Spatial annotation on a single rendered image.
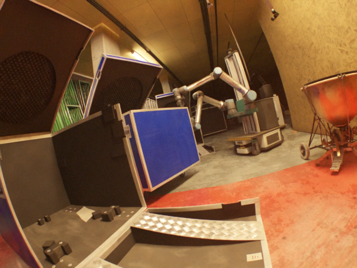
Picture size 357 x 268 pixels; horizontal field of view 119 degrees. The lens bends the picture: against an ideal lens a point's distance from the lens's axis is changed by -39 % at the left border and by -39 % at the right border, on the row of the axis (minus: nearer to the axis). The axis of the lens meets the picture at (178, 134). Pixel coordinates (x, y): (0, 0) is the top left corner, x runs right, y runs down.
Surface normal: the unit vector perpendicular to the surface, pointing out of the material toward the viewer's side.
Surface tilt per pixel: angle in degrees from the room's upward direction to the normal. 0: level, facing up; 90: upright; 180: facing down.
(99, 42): 90
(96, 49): 90
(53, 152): 90
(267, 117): 90
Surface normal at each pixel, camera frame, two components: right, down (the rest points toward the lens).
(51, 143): 0.93, -0.22
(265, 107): 0.33, -0.06
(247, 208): -0.29, 0.09
